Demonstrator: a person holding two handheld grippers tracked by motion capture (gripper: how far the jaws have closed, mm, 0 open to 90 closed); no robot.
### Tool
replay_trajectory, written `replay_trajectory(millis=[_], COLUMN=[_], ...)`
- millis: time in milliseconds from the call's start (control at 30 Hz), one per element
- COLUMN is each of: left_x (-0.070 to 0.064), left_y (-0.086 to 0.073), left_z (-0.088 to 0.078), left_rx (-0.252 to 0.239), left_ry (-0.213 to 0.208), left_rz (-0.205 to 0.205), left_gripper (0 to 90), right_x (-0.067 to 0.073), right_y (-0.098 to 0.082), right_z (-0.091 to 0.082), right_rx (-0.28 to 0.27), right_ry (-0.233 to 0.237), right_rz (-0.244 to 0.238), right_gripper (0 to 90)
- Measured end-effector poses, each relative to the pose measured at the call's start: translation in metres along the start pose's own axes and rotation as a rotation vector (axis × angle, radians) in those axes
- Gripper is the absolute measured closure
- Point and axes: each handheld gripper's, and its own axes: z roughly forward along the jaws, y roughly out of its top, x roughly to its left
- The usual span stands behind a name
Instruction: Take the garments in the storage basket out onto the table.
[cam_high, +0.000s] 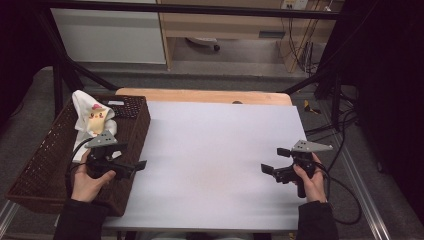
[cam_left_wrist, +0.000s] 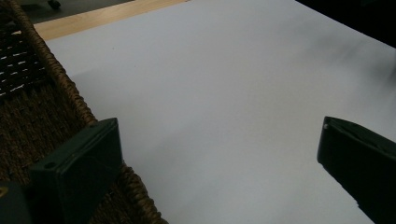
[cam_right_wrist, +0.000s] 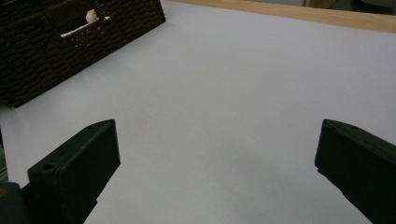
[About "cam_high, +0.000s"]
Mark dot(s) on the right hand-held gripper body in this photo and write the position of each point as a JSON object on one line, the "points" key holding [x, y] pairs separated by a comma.
{"points": [[304, 158]]}

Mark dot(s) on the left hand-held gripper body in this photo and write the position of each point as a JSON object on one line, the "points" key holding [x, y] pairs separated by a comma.
{"points": [[101, 140]]}

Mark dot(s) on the white cloth with chick print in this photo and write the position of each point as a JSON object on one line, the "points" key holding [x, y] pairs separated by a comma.
{"points": [[95, 116]]}

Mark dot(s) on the brown wicker basket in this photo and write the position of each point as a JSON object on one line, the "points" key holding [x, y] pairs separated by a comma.
{"points": [[43, 173]]}

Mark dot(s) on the person's right hand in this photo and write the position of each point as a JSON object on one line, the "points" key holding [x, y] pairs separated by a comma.
{"points": [[316, 185]]}

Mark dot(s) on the person's left hand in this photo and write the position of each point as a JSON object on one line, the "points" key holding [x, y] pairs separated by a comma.
{"points": [[85, 186]]}

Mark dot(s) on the small grey tag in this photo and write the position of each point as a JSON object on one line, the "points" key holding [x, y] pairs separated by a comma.
{"points": [[115, 103]]}

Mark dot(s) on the yellow and black tool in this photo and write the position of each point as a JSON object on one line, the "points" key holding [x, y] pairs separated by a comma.
{"points": [[310, 108]]}

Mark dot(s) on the white table mat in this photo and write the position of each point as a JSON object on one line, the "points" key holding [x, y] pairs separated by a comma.
{"points": [[206, 166]]}

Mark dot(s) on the wooden table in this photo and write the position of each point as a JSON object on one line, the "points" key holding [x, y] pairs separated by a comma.
{"points": [[200, 96]]}

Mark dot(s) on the white cabinet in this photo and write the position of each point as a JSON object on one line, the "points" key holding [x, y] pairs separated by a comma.
{"points": [[110, 36]]}

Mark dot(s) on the black curtain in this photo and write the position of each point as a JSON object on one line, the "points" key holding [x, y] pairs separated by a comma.
{"points": [[390, 100]]}

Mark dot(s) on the wooden desk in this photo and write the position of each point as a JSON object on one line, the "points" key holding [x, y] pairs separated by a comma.
{"points": [[233, 28]]}

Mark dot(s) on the office chair base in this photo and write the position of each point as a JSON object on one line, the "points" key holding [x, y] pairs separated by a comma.
{"points": [[204, 41]]}

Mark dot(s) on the white power strip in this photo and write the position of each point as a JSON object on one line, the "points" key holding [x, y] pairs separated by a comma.
{"points": [[295, 4]]}

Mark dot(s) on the aluminium rail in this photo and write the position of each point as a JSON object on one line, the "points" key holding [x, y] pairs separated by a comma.
{"points": [[363, 196]]}

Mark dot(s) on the black metal frame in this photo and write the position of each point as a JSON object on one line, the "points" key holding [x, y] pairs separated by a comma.
{"points": [[186, 9]]}

